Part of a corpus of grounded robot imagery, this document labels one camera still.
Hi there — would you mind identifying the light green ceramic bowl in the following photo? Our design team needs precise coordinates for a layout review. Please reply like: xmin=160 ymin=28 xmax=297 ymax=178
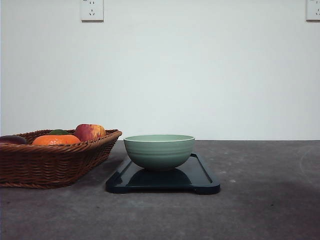
xmin=123 ymin=134 xmax=196 ymax=170

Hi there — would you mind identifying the brown wicker basket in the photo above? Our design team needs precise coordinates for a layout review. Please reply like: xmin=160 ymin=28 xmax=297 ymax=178
xmin=0 ymin=123 xmax=123 ymax=189

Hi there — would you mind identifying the dark teal rectangular tray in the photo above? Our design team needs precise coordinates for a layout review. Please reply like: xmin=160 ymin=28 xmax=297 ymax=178
xmin=105 ymin=153 xmax=221 ymax=194

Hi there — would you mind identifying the red yellow apple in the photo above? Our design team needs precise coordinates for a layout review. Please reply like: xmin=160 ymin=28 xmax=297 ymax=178
xmin=74 ymin=123 xmax=106 ymax=141

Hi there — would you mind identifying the dark green fruit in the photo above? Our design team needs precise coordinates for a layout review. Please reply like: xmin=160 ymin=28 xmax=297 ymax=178
xmin=48 ymin=129 xmax=69 ymax=135

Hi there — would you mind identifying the orange tangerine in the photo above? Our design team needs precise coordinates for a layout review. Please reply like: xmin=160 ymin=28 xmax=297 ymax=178
xmin=32 ymin=135 xmax=81 ymax=146

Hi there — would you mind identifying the dark purple fruit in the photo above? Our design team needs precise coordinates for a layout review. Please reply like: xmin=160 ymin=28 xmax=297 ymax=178
xmin=0 ymin=135 xmax=27 ymax=145

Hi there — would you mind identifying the white wall socket left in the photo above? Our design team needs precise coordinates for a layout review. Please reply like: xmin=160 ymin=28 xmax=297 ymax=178
xmin=80 ymin=0 xmax=104 ymax=24

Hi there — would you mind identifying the white wall socket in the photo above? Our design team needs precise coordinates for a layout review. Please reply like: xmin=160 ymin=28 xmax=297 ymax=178
xmin=80 ymin=0 xmax=104 ymax=24
xmin=304 ymin=0 xmax=320 ymax=24

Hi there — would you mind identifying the white wall socket right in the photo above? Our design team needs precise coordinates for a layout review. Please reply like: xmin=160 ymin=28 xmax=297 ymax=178
xmin=304 ymin=0 xmax=320 ymax=24

